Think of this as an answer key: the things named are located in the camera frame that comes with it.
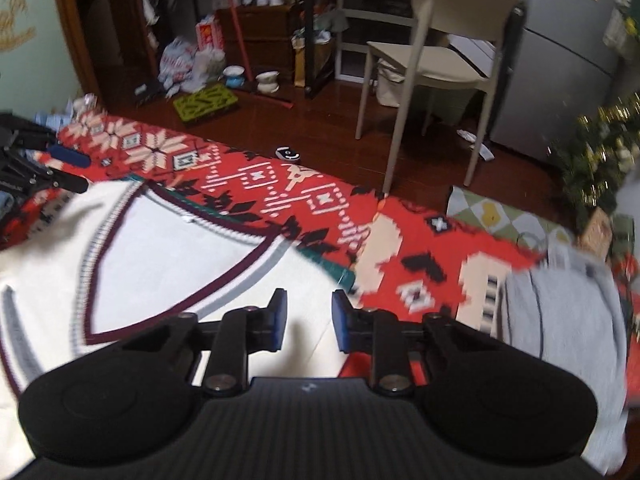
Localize red broom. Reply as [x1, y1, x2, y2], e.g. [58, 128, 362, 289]
[225, 0, 296, 110]

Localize red white carton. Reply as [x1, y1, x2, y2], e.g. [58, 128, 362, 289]
[196, 16, 225, 52]

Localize brown paper bag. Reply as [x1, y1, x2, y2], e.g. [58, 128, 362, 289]
[292, 40, 310, 88]

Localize blue white ceramic pot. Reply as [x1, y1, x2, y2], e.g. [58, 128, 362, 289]
[222, 65, 247, 90]

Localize white knit vest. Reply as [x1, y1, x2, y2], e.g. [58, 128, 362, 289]
[0, 178, 362, 466]

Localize white drawer unit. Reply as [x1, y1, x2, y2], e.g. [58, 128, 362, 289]
[336, 0, 431, 81]

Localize crumpled plastic bags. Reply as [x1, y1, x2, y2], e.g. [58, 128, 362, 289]
[159, 37, 226, 97]

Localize kraft patterned gift box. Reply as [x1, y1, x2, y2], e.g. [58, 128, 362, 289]
[579, 206, 615, 261]

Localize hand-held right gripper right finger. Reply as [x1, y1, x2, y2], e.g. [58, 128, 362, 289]
[331, 289, 503, 397]

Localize beige plastic chair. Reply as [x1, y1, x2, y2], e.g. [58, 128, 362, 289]
[355, 0, 526, 193]

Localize silver refrigerator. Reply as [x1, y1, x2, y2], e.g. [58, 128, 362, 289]
[492, 0, 636, 161]

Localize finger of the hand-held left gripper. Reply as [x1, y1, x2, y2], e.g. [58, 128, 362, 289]
[10, 157, 92, 197]
[46, 144, 92, 168]

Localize dark wooden desk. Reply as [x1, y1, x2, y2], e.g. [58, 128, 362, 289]
[295, 0, 526, 100]

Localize light blue crumpled cloth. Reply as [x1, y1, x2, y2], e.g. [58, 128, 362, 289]
[32, 105, 76, 133]

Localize green trash bin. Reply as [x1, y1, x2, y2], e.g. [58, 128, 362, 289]
[425, 85, 478, 126]

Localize white storage bag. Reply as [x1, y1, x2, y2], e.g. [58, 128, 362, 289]
[375, 57, 418, 108]

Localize black pouch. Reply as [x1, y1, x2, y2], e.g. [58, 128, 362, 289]
[134, 82, 163, 107]

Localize small Christmas tree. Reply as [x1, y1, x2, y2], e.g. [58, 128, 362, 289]
[547, 102, 640, 231]

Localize red patterned blanket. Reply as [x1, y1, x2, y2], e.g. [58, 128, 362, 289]
[0, 112, 551, 383]

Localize lime green plastic tray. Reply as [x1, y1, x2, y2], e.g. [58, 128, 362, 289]
[172, 84, 240, 128]

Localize brown wooden drawer cabinet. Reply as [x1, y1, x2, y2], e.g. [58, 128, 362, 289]
[220, 2, 306, 83]

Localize grey sweatshirt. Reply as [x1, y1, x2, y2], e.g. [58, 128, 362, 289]
[500, 237, 631, 476]

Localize wooden door frame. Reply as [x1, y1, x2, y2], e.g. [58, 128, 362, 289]
[50, 0, 108, 106]

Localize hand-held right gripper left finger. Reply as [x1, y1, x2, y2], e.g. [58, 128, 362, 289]
[117, 287, 289, 397]

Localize gold wall decal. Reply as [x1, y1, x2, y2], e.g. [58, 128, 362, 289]
[0, 0, 38, 52]

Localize green checkered rug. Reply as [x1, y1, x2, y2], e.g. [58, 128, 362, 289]
[445, 185, 576, 256]

